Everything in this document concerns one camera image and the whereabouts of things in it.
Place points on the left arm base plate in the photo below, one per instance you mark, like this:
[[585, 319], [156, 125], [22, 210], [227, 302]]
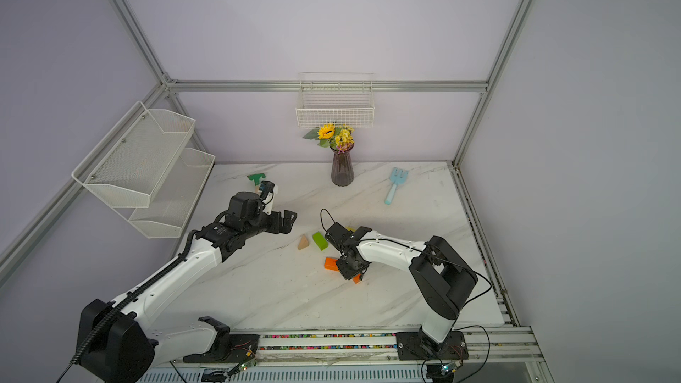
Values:
[[227, 347]]

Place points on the green toy rake wooden handle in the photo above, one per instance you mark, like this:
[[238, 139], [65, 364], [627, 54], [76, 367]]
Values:
[[257, 178]]

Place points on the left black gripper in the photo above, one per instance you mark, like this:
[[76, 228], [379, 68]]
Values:
[[287, 223]]

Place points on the aluminium front rail frame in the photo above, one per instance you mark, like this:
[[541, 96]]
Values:
[[485, 346]]

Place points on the tan wooden triangle block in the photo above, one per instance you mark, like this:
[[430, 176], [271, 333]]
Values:
[[303, 243]]

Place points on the yellow artificial flower bouquet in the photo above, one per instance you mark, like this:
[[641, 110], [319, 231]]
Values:
[[338, 137]]

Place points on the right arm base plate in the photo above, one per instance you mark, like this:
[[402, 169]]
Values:
[[417, 346]]

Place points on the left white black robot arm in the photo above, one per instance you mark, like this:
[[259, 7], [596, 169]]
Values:
[[117, 340]]

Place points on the white two-tier mesh shelf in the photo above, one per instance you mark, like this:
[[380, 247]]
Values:
[[146, 171]]

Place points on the light blue toy fork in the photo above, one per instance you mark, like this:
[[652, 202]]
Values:
[[397, 177]]

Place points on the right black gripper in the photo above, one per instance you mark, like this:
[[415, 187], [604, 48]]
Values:
[[348, 272]]

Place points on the green rectangular block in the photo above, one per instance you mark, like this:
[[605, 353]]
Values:
[[320, 241]]

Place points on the white wire wall basket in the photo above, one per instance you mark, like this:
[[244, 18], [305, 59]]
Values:
[[337, 98]]

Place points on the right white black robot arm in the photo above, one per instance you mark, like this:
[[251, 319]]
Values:
[[443, 277]]

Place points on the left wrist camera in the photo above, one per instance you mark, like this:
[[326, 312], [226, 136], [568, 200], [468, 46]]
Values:
[[267, 191]]

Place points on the dark ribbed glass vase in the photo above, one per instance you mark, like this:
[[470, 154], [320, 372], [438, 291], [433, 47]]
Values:
[[342, 173]]

